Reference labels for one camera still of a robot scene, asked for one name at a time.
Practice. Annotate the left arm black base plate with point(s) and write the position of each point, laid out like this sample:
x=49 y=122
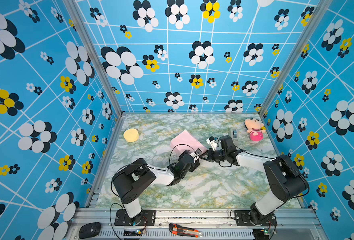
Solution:
x=144 y=218

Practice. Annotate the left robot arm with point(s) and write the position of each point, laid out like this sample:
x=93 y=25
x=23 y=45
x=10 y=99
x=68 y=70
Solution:
x=133 y=179

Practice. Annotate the pink plush doll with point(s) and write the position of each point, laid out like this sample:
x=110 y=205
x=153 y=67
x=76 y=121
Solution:
x=255 y=129

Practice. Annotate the black computer mouse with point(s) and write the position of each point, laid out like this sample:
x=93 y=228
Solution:
x=89 y=230

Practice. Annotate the small circuit board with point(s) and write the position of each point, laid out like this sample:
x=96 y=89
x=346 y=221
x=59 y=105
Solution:
x=261 y=234
x=135 y=233

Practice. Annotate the yellow round sponge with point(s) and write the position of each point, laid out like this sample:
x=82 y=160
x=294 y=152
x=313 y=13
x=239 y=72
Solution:
x=131 y=135

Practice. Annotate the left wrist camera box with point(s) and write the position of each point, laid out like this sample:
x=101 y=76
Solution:
x=196 y=154

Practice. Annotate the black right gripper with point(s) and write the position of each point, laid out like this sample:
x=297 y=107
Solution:
x=209 y=153

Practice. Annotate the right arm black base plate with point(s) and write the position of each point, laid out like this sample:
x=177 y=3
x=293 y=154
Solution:
x=244 y=219

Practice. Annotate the left small circuit board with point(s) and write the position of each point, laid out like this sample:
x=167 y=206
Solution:
x=135 y=233

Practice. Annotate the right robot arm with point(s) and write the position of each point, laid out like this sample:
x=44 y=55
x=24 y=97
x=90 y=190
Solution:
x=285 y=180

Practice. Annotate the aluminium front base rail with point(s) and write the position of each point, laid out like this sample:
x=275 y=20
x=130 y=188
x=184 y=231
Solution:
x=215 y=224

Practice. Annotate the aluminium frame post right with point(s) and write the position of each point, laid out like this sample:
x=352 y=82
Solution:
x=309 y=30

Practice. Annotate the purple wrapping paper sheet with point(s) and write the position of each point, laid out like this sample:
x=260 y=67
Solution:
x=185 y=141

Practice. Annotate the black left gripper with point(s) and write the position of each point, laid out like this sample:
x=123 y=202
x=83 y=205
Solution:
x=194 y=166

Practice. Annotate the aluminium frame post left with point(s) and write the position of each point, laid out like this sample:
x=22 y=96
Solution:
x=75 y=15

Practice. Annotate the aluminium frame post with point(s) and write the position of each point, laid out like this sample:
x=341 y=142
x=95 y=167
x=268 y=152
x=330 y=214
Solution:
x=309 y=30
x=75 y=15

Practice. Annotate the small grey white device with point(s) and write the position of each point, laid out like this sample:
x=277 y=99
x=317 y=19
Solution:
x=234 y=134

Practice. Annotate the orange black utility knife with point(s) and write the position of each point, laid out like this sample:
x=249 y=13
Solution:
x=184 y=231

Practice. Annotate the right small circuit board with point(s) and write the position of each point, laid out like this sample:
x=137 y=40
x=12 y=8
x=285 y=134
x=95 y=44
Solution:
x=261 y=234

